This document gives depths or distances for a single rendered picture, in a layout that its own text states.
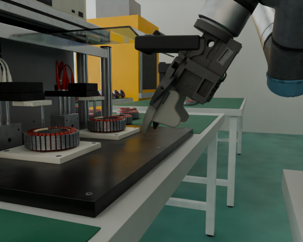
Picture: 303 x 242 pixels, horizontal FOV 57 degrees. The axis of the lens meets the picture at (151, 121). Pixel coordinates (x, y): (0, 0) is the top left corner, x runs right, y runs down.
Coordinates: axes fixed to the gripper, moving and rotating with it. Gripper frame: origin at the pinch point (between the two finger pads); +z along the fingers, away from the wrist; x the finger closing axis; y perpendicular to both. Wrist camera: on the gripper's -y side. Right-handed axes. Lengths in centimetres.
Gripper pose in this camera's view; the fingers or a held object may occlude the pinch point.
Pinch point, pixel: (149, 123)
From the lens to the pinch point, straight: 52.4
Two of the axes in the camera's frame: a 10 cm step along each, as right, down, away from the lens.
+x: 3.3, -1.2, 9.4
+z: -4.7, 8.4, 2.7
